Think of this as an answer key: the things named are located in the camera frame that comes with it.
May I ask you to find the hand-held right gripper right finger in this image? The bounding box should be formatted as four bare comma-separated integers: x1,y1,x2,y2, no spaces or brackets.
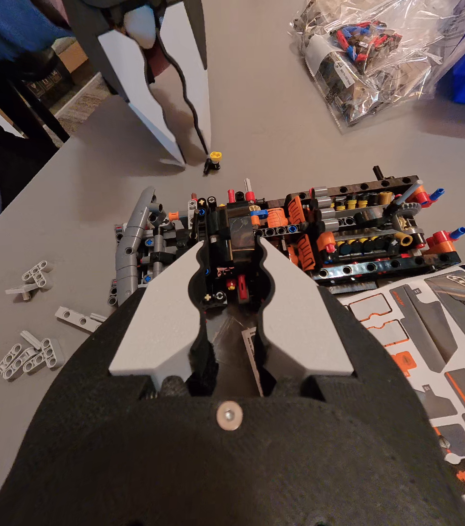
251,236,355,396

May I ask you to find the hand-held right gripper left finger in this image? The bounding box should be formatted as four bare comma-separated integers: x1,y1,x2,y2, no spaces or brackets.
108,240,218,396

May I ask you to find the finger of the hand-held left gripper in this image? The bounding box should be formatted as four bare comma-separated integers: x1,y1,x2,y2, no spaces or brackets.
98,25,187,168
155,0,212,157

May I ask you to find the small yellow and black lego piece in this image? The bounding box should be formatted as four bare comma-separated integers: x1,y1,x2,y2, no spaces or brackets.
203,151,223,176

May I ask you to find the grey and black lego subassembly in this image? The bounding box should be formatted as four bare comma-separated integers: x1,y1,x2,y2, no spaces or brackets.
108,186,229,313

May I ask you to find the black and orange lego chassis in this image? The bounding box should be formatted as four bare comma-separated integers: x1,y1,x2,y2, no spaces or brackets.
199,165,465,313

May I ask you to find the person's left forearm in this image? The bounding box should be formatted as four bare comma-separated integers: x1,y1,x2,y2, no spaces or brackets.
0,0,76,63

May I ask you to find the light grey lego beam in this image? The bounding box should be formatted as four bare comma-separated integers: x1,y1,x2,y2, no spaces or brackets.
55,306,107,333

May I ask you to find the pile of light grey lego liftarms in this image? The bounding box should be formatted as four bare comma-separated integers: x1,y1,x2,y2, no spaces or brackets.
0,330,65,379

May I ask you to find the light grey L-shaped lego liftarm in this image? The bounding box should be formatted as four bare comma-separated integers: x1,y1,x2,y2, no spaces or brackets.
22,260,55,291

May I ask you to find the lego sticker sheet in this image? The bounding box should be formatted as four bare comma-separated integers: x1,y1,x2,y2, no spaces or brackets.
335,263,465,519

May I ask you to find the light grey flat lego connector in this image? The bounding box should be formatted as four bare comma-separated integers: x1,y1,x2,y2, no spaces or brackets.
5,283,36,301

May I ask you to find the clear bag of lego parts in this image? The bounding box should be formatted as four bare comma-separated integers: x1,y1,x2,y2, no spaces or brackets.
289,0,465,135

